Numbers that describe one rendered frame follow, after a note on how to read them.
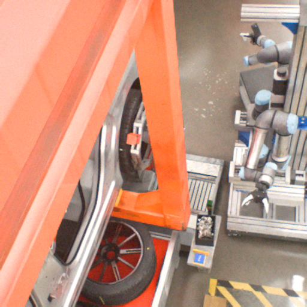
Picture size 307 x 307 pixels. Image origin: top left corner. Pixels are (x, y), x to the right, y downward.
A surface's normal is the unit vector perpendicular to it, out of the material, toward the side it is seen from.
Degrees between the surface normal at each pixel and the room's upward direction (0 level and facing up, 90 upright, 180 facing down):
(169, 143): 90
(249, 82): 0
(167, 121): 90
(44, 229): 90
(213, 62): 0
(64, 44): 90
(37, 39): 0
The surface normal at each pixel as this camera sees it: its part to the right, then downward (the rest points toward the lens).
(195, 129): -0.11, -0.58
